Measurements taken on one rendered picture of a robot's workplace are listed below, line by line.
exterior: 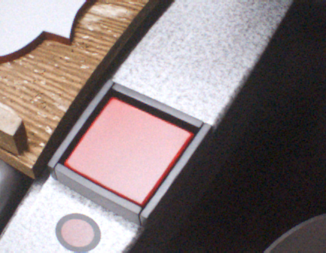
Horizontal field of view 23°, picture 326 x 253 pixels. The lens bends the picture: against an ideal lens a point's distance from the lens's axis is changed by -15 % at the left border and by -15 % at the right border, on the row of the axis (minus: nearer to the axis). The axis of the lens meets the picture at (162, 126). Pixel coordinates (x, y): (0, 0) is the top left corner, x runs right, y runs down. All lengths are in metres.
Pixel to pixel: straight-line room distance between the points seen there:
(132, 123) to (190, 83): 0.05
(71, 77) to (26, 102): 0.04
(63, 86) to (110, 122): 0.04
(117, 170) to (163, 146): 0.03
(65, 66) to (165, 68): 0.07
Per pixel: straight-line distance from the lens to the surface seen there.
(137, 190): 0.54
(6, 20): 0.63
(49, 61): 0.60
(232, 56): 0.61
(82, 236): 0.54
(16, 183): 0.58
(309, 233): 1.19
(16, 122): 0.54
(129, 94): 0.57
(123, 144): 0.56
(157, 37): 0.63
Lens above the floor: 1.39
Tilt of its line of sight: 55 degrees down
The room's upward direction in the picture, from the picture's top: 6 degrees counter-clockwise
